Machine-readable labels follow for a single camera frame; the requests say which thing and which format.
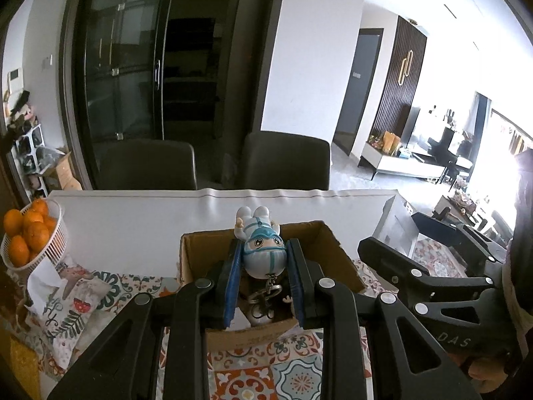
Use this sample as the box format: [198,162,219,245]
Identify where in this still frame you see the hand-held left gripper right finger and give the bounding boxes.
[287,238,479,400]

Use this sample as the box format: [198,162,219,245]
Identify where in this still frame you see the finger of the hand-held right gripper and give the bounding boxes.
[357,235,504,313]
[410,212,511,263]

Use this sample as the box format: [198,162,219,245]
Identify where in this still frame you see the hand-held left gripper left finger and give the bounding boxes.
[48,237,251,400]

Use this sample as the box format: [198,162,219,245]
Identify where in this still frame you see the brown cardboard box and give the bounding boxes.
[179,220,367,353]

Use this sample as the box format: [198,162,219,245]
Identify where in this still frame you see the blue white figurine keychain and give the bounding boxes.
[233,205,289,307]

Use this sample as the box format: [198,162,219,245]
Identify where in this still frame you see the person's right hand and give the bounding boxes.
[466,358,506,392]

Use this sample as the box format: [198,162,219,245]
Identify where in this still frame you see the patterned table runner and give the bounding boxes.
[25,233,471,400]

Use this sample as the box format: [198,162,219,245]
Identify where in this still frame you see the white low cabinet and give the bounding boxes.
[360,142,448,184]

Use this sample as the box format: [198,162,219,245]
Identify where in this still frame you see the yellow paper bag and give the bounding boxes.
[381,131,400,155]

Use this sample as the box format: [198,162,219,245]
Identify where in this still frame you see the black flat television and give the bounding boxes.
[402,106,421,144]

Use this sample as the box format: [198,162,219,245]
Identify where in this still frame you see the dark dining chair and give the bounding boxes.
[242,131,331,190]
[98,139,198,191]

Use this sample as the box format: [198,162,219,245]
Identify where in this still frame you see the floral tissue box cover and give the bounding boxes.
[23,256,121,378]

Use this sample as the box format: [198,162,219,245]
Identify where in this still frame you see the grey room door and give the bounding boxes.
[333,28,384,159]

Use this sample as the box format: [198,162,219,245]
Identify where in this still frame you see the white plastic basket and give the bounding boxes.
[2,198,67,269]

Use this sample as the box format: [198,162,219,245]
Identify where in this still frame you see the small cardboard box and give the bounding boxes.
[44,152,82,192]

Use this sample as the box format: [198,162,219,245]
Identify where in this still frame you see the pile of oranges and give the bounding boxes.
[3,200,59,267]

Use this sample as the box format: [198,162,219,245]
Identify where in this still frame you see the black glass sliding door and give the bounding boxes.
[60,0,288,190]

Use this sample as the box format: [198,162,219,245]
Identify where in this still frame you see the white shoe shelf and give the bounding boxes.
[4,92,46,201]

